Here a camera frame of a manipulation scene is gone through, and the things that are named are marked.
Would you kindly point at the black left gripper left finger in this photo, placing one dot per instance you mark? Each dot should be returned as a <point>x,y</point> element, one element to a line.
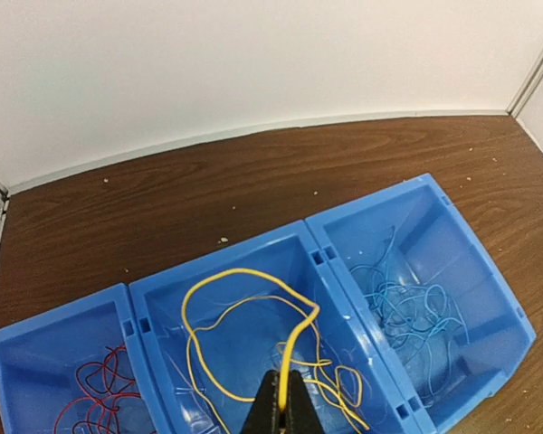
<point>264,415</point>

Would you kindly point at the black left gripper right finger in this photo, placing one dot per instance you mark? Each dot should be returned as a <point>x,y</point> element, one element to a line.
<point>300,416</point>

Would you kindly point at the blue plastic bin middle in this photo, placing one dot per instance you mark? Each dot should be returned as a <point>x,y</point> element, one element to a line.
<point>210,328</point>

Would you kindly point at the blue plastic bin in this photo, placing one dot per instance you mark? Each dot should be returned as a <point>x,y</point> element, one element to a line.
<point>435,306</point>
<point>79,368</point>
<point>210,328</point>

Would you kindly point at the blue plastic bin right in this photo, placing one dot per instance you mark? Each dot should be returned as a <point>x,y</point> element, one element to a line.
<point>435,306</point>

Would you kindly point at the blue plastic bin left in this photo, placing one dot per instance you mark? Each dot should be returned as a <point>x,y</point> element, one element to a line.
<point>79,368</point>

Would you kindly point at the right aluminium frame post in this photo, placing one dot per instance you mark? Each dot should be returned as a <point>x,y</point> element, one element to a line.
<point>527,88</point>

